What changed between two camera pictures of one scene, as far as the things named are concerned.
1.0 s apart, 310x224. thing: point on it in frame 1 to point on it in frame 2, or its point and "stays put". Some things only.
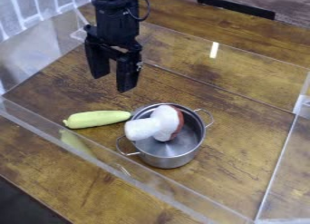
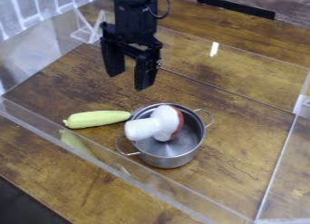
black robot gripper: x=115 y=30 to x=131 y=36
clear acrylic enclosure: x=203 y=146 stays put
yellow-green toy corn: x=84 y=119 stays put
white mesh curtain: x=24 y=8 stays put
